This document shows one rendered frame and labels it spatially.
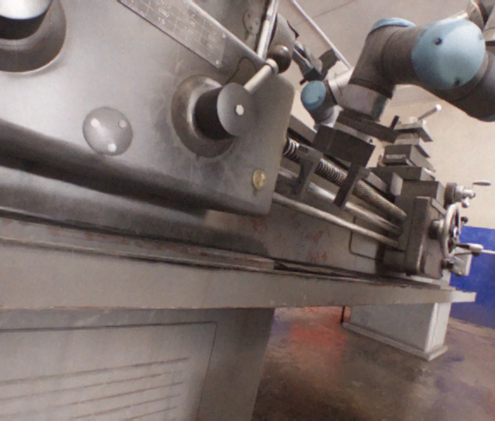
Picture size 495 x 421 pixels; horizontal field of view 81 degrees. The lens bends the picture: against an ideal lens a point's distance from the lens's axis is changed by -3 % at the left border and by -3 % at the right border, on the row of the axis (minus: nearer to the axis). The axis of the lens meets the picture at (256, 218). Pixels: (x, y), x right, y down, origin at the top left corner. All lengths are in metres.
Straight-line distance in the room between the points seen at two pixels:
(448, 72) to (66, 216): 0.59
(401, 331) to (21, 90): 2.24
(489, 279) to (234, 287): 4.85
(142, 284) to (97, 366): 0.17
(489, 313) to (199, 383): 4.78
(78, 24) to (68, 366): 0.41
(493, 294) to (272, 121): 4.84
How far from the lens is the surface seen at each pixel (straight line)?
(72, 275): 0.35
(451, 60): 0.54
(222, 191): 0.42
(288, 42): 1.01
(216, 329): 0.61
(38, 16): 0.30
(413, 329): 2.28
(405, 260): 1.26
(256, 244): 0.73
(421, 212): 1.27
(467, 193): 1.45
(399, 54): 0.57
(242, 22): 0.69
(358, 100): 0.62
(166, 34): 0.41
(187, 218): 0.60
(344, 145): 0.62
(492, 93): 0.62
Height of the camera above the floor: 0.51
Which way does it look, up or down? 4 degrees up
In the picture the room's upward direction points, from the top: 13 degrees clockwise
